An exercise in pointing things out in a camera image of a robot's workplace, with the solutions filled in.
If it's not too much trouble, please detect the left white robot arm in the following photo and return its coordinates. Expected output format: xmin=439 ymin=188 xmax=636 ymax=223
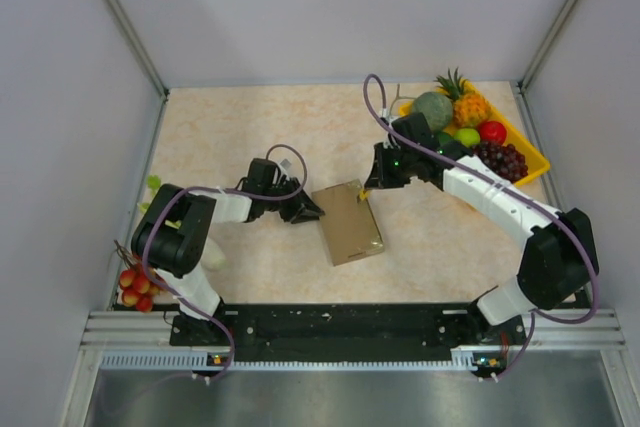
xmin=130 ymin=158 xmax=324 ymax=344

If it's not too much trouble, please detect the red lychee bunch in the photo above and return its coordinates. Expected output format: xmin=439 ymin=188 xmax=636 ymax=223
xmin=114 ymin=240 xmax=165 ymax=313

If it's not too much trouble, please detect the green celery stalk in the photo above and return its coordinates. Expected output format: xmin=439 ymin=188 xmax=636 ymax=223
xmin=137 ymin=174 xmax=226 ymax=272

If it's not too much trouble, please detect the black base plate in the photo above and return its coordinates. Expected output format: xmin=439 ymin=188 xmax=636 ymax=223
xmin=169 ymin=303 xmax=525 ymax=362

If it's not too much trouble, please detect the purple cable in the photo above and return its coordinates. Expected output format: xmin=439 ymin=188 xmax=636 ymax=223
xmin=362 ymin=73 xmax=601 ymax=381
xmin=141 ymin=144 xmax=309 ymax=381

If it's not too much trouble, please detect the brown cardboard express box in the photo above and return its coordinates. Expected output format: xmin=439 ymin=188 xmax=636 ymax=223
xmin=312 ymin=180 xmax=385 ymax=266

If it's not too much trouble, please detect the green melon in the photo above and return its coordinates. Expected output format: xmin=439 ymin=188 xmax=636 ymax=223
xmin=411 ymin=92 xmax=453 ymax=133

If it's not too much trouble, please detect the pineapple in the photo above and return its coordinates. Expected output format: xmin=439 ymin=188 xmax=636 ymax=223
xmin=436 ymin=68 xmax=492 ymax=128

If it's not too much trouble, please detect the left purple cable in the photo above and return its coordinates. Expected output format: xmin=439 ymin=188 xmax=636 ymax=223
xmin=141 ymin=144 xmax=309 ymax=381

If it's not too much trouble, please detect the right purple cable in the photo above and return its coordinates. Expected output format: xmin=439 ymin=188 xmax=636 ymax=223
xmin=362 ymin=73 xmax=601 ymax=381

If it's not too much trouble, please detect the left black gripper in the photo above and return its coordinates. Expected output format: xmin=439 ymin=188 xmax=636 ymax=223
xmin=262 ymin=177 xmax=323 ymax=224

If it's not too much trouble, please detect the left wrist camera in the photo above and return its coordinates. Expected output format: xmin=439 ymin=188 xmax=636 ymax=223
xmin=278 ymin=158 xmax=292 ymax=171

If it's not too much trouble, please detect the light green lime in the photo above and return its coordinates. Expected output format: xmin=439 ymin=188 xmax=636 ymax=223
xmin=454 ymin=128 xmax=481 ymax=147

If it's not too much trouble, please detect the white slotted cable duct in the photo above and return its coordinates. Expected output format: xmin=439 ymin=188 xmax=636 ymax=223
xmin=100 ymin=351 xmax=498 ymax=372

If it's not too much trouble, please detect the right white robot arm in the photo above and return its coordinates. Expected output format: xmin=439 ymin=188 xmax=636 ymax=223
xmin=365 ymin=114 xmax=599 ymax=343

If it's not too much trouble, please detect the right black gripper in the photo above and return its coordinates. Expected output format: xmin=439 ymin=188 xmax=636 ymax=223
xmin=367 ymin=142 xmax=417 ymax=190

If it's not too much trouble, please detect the red apple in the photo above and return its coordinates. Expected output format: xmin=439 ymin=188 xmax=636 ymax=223
xmin=477 ymin=121 xmax=508 ymax=145

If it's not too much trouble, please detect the dark green lime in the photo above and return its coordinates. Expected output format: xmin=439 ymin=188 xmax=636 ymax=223
xmin=436 ymin=131 xmax=454 ymax=146

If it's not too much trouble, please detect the purple grape bunch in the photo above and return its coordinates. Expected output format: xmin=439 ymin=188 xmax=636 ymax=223
xmin=472 ymin=141 xmax=529 ymax=183

